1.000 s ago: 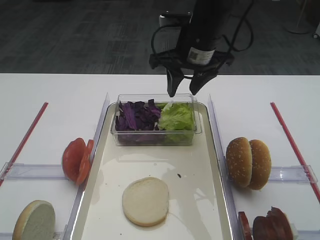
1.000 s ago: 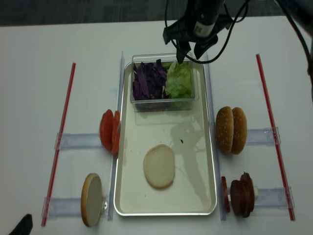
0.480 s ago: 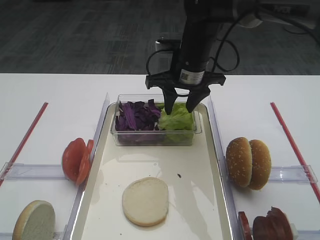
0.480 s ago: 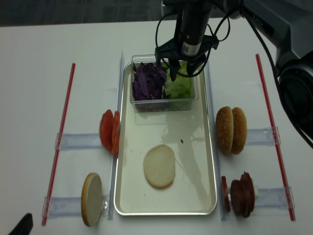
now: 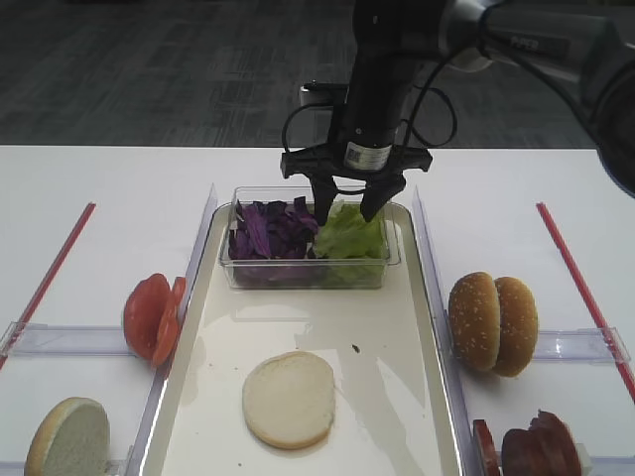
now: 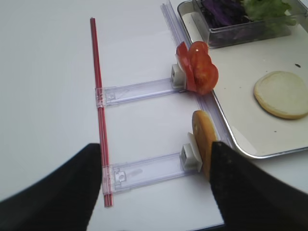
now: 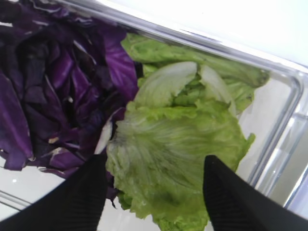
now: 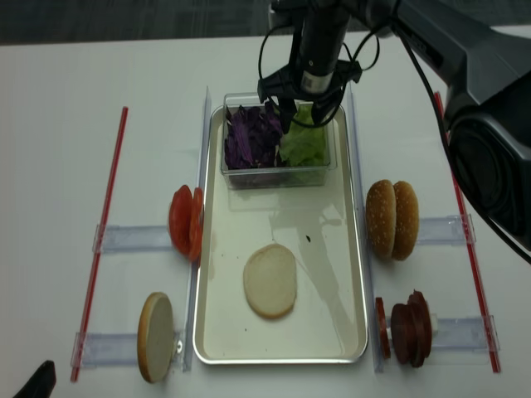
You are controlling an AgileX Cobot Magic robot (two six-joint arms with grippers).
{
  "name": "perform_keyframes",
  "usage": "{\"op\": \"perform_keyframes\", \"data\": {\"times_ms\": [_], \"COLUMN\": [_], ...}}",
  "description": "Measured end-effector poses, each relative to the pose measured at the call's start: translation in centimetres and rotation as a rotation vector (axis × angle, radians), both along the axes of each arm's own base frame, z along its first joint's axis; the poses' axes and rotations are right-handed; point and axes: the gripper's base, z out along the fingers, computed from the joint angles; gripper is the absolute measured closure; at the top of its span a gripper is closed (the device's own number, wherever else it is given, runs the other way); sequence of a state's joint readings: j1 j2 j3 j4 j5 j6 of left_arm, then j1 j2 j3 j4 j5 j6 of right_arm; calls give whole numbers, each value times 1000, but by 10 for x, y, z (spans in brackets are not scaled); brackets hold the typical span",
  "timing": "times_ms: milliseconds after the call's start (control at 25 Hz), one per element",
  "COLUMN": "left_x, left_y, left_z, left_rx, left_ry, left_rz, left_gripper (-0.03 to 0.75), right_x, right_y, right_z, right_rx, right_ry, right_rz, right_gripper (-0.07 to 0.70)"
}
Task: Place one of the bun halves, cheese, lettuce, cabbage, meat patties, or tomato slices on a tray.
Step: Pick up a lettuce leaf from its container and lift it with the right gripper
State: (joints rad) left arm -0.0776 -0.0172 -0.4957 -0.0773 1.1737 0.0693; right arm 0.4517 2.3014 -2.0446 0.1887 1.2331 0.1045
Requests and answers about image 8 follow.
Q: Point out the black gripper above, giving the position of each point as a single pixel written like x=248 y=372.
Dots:
x=314 y=73

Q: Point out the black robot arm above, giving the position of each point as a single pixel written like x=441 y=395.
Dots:
x=485 y=127

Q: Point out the green lettuce in container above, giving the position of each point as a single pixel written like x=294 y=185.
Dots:
x=303 y=147

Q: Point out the inner tomato slice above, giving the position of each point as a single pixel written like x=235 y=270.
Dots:
x=195 y=230

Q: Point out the tomato slice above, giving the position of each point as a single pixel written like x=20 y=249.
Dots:
x=195 y=230
x=179 y=218

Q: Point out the outer tomato slice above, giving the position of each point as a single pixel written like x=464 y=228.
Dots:
x=179 y=218

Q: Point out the dark meat patty front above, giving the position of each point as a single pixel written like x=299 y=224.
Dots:
x=403 y=333

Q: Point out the dark meat patty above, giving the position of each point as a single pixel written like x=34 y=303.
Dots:
x=403 y=333
x=422 y=323

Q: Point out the dark meat patty rear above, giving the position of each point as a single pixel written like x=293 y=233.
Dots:
x=422 y=323

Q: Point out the white block behind patties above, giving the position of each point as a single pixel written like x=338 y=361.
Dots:
x=434 y=323

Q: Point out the thin red meat slice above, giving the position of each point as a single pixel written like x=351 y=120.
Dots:
x=382 y=328

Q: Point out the clear plastic container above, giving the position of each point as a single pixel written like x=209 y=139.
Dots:
x=273 y=176

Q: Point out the purple cabbage pieces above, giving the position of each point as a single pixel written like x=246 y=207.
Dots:
x=253 y=138

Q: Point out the sesame bun top left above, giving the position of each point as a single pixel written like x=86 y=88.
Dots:
x=381 y=218

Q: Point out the sesame bun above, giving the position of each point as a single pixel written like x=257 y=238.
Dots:
x=407 y=220
x=381 y=218

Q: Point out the sesame bun top right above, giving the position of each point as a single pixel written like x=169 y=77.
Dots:
x=407 y=220

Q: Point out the white metal tray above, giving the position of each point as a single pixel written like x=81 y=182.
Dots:
x=319 y=226

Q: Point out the bottom bun on tray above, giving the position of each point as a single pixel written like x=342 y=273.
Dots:
x=270 y=281

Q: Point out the upper right acrylic holder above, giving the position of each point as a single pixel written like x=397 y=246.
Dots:
x=447 y=230

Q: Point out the acrylic holder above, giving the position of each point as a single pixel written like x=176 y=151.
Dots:
x=129 y=239
x=95 y=349
x=472 y=334
x=447 y=230

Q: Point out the upper left acrylic holder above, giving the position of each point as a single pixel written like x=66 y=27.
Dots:
x=129 y=239

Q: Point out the standing bun half left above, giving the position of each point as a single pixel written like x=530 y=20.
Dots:
x=155 y=338

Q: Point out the lower right acrylic holder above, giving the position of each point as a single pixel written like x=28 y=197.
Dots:
x=472 y=334

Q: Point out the right red strip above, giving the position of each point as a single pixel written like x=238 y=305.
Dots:
x=451 y=274

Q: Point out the red strip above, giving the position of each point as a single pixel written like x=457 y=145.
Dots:
x=80 y=341
x=451 y=274

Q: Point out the lower left acrylic holder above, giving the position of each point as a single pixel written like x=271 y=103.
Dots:
x=95 y=349

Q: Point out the left red strip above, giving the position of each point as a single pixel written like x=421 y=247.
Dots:
x=80 y=341

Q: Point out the black object bottom left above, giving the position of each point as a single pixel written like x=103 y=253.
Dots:
x=42 y=382

